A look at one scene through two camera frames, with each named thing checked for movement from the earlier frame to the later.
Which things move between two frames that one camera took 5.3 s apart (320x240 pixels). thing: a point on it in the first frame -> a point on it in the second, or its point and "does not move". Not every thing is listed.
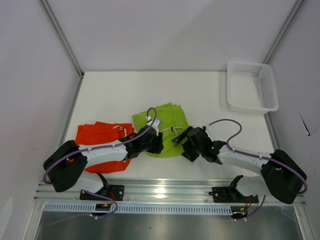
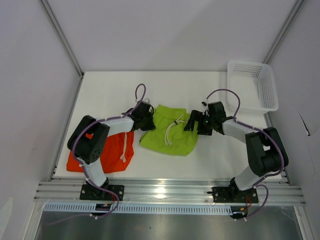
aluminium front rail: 166,191 does not move
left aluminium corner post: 62,35 does not move
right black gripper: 190,155 -> 198,116
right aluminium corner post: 285,31 does not move
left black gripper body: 154,145 -> 148,124
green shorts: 172,123 does not move
